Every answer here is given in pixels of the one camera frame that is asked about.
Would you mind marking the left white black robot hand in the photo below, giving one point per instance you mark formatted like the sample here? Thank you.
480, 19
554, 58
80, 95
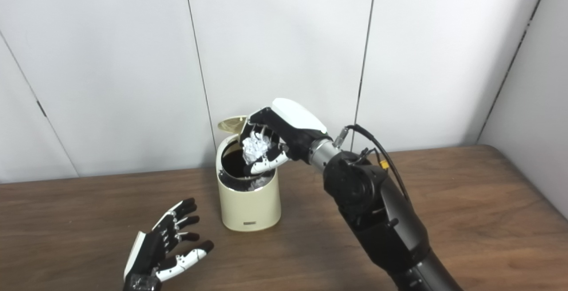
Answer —
148, 251

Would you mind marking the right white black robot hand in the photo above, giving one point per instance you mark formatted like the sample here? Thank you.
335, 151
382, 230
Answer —
297, 124

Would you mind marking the white paper ball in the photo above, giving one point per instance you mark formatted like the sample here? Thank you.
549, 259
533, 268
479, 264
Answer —
255, 148

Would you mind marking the round cream bin lid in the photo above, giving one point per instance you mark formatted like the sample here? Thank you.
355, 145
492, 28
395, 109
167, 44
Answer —
230, 124

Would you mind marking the cream-colored cylindrical bin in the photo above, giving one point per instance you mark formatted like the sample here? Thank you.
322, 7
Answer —
248, 206

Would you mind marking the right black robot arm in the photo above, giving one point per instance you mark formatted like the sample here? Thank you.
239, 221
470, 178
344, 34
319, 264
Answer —
381, 220

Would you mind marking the black wall panel hinge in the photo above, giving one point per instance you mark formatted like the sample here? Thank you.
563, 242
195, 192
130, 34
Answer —
41, 108

